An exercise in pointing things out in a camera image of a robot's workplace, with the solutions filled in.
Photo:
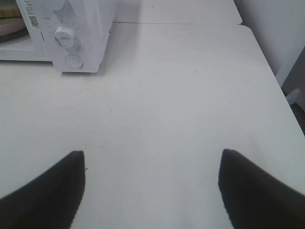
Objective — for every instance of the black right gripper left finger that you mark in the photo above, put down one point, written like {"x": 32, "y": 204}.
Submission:
{"x": 50, "y": 201}

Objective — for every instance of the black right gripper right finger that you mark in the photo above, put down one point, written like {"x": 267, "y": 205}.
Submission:
{"x": 254, "y": 199}

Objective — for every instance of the round door release button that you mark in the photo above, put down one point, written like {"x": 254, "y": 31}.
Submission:
{"x": 74, "y": 61}

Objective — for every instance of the pink round plate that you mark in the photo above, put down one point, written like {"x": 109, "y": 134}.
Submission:
{"x": 11, "y": 25}

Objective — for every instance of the white bread sandwich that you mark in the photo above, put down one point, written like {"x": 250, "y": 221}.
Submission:
{"x": 9, "y": 11}

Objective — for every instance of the grey cabinet at right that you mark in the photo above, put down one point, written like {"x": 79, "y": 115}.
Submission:
{"x": 291, "y": 74}

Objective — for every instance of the white lower timer knob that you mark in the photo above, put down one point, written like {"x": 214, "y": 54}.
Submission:
{"x": 65, "y": 37}

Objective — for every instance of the white microwave oven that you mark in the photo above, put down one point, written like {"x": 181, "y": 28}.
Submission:
{"x": 90, "y": 19}

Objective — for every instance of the glass microwave turntable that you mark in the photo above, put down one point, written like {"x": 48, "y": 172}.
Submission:
{"x": 15, "y": 36}

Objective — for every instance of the white upper power knob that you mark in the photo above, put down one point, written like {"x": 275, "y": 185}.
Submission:
{"x": 57, "y": 4}

